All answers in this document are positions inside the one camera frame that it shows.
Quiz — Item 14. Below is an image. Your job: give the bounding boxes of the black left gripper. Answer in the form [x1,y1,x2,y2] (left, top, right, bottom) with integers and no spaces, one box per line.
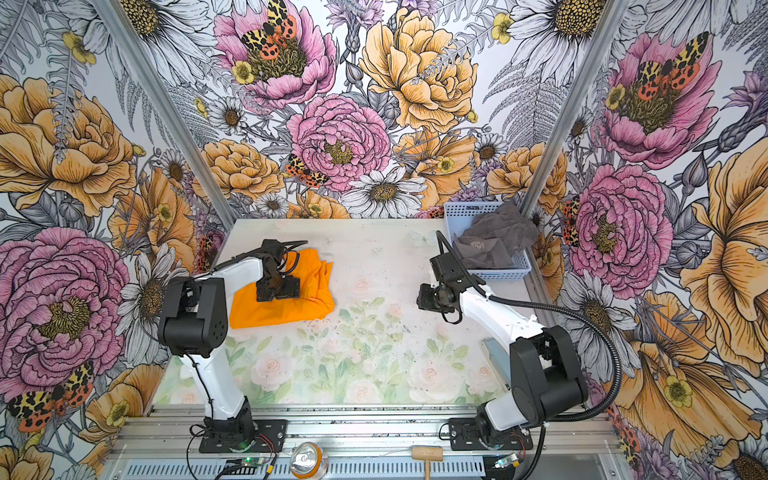
[254,271,300,301]

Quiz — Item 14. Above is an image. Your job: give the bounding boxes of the orange drawstring shorts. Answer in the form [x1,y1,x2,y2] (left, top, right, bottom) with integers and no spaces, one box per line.
[229,248,335,329]

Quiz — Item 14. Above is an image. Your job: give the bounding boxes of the grey garment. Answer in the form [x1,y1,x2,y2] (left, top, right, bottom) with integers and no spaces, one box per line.
[453,202,539,270]

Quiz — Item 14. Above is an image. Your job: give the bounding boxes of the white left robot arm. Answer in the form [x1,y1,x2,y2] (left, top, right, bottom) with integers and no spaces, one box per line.
[158,239,307,449]

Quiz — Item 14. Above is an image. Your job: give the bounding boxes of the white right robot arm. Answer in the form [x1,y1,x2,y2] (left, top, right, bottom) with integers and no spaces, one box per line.
[417,253,588,446]

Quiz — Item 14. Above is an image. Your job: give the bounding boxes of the light blue perforated laundry basket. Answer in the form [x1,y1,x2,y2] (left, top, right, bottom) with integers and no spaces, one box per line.
[444,202,538,281]

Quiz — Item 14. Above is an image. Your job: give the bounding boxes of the small wooden mallet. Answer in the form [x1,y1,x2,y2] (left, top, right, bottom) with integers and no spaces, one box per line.
[410,445,444,480]

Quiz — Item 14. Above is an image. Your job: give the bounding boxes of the orange rimmed tape roll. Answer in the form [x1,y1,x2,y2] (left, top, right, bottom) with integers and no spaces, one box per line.
[289,442,329,480]

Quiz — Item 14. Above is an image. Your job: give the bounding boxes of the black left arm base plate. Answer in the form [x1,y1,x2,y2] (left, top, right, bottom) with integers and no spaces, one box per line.
[199,418,288,454]

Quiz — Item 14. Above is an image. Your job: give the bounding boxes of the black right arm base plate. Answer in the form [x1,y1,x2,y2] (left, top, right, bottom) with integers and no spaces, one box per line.
[448,416,533,452]

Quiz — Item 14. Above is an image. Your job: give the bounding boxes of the aluminium front rail frame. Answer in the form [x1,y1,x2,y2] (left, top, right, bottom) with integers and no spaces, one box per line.
[100,405,632,479]

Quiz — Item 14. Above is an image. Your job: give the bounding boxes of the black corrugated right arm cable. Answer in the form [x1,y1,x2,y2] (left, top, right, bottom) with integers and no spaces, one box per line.
[435,230,623,480]

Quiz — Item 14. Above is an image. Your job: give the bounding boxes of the aluminium frame corner post left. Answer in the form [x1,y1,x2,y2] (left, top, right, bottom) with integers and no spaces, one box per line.
[94,1,238,231]

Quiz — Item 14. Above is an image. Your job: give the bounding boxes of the aluminium frame corner post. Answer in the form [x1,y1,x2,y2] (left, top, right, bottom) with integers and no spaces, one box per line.
[94,1,238,231]
[520,0,630,217]

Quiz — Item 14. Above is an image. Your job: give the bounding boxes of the aluminium frame corner post right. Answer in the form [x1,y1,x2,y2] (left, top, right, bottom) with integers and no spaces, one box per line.
[520,0,630,217]

